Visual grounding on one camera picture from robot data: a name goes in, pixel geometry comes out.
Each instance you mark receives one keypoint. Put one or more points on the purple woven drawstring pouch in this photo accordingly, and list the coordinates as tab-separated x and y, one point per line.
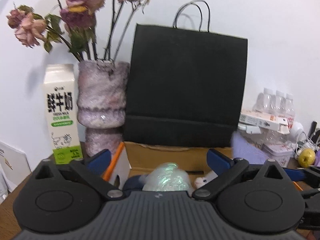
243	149

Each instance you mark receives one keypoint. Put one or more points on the small white desk fan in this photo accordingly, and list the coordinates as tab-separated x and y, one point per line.
296	130

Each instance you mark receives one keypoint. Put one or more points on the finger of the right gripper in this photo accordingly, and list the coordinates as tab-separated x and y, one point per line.
303	174

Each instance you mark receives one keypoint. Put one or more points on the clear food container with lid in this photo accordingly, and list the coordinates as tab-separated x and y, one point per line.
258	136

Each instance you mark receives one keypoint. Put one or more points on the clear water bottle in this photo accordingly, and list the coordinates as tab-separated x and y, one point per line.
279	104
263	103
289	110

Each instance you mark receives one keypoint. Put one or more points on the white green milk carton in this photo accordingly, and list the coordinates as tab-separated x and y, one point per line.
61	112

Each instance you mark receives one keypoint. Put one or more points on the navy blue zip pouch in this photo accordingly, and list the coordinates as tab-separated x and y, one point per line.
134	183

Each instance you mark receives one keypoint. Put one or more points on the clear water bottle right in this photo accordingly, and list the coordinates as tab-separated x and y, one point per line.
289	110

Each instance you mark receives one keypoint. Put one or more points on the yellow white hamster plush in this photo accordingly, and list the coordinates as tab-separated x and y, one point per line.
201	181

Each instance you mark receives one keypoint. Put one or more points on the iridescent plastic bag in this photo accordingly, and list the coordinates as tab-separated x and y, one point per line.
168	177

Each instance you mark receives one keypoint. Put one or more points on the dried pink roses bouquet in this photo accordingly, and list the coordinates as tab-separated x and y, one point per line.
75	26

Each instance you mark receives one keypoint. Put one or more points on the yellow green apple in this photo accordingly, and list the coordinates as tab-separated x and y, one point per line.
307	158

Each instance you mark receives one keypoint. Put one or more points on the pale floral tin box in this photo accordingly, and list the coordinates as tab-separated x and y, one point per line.
282	153

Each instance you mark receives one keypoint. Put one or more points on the white flat carton box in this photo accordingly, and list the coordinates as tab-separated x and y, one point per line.
264	120

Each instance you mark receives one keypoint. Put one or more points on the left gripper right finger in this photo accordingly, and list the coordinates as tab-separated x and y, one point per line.
229	172

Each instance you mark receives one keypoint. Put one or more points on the purple tissue packet bag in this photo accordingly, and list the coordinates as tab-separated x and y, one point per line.
317	159

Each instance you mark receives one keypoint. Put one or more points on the purple textured flower vase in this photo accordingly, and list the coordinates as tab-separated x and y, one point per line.
101	103

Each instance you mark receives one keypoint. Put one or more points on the clear water bottle left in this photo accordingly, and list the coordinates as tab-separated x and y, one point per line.
263	103

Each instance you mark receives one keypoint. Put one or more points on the black paper shopping bag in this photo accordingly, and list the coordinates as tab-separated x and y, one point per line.
185	87

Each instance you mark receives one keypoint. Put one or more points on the red cardboard pumpkin box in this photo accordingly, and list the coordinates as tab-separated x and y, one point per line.
133	159

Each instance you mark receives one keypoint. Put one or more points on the clear water bottle middle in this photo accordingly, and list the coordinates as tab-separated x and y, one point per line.
279	104

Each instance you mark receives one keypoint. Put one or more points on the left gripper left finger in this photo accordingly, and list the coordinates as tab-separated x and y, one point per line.
90	170

